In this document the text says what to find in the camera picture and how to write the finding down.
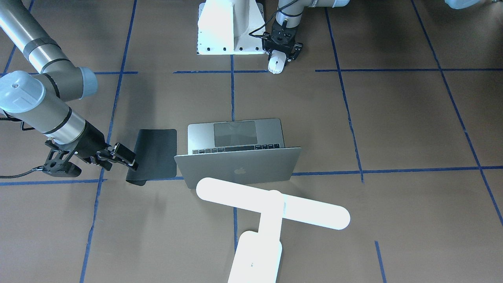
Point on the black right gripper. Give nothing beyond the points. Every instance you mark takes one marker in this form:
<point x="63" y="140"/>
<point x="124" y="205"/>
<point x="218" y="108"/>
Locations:
<point x="91" y="142"/>

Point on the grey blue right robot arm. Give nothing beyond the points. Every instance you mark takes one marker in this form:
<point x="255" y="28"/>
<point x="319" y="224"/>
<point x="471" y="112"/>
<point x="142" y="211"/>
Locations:
<point x="41" y="100"/>

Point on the white desk lamp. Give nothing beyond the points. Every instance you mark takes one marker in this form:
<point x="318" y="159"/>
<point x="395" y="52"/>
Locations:
<point x="258" y="254"/>

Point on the white computer mouse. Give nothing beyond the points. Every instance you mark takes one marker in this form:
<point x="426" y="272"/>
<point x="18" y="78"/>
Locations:
<point x="277" y="61"/>

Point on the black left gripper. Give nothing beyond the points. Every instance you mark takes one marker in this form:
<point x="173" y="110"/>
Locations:
<point x="297" y="48"/>

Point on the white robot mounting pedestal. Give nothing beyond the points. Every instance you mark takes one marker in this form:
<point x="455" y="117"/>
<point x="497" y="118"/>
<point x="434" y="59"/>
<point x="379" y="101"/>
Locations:
<point x="224" y="27"/>

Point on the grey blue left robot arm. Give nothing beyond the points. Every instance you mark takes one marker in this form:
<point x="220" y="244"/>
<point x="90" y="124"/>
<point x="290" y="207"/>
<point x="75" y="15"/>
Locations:
<point x="290" y="12"/>

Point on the grey laptop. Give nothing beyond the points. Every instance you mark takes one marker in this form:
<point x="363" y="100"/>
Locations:
<point x="243" y="152"/>

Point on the black mouse pad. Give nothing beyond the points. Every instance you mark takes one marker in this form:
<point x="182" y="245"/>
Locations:
<point x="155" y="150"/>

